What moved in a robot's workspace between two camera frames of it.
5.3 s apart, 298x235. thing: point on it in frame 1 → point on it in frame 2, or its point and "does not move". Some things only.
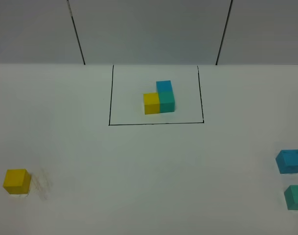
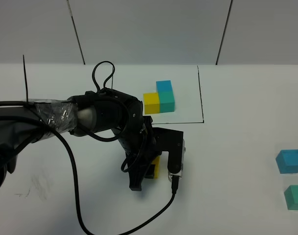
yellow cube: x=17 y=181 → x=157 y=162
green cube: x=295 y=197 does not move
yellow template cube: x=151 y=104 does not move
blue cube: x=289 y=161 does not move
